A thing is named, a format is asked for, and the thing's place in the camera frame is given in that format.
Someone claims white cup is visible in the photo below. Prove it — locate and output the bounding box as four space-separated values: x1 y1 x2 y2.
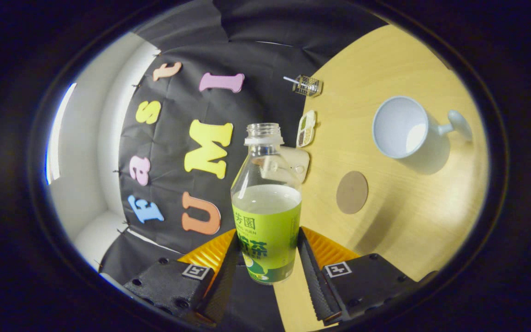
372 95 473 160

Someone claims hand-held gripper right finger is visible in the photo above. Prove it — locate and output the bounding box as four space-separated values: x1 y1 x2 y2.
297 226 439 326

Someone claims cream toaster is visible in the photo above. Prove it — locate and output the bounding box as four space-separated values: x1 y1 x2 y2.
261 145 311 183

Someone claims clear juice bottle green label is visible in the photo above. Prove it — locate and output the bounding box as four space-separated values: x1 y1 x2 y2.
230 123 303 285

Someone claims ceiling light panel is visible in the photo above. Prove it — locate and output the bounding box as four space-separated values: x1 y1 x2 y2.
45 82 77 185

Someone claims clear glass holder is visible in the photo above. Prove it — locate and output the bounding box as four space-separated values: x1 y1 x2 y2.
292 75 323 97

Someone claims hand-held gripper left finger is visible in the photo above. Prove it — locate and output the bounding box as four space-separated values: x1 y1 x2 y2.
123 228 241 329

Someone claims round brown coaster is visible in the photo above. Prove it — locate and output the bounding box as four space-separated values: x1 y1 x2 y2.
336 171 369 214

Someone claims wooden table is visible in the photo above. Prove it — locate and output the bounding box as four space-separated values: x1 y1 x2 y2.
272 24 490 332

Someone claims white compartment tray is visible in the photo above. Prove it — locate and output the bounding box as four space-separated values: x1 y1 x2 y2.
296 110 317 148

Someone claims black backdrop cloth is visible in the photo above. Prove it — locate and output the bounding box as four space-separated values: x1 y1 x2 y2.
100 0 388 332

